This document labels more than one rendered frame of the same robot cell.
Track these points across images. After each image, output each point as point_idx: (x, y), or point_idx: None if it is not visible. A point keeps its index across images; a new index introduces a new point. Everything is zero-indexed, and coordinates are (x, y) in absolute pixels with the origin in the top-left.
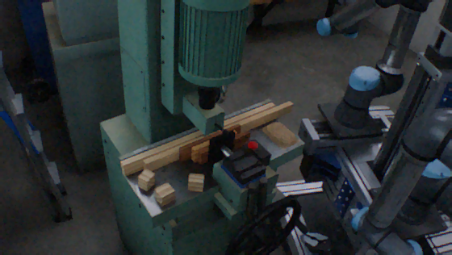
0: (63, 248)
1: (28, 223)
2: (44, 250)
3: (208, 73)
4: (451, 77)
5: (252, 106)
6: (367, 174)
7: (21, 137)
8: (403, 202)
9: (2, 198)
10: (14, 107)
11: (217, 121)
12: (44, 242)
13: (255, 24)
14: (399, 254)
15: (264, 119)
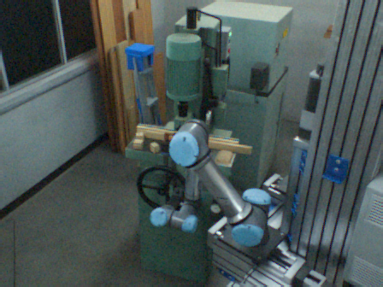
0: (136, 200)
1: (133, 179)
2: (126, 195)
3: (169, 90)
4: (304, 146)
5: (223, 137)
6: (275, 222)
7: (143, 119)
8: (191, 180)
9: (134, 162)
10: (145, 100)
11: (181, 125)
12: (131, 191)
13: (208, 77)
14: (178, 212)
15: (225, 147)
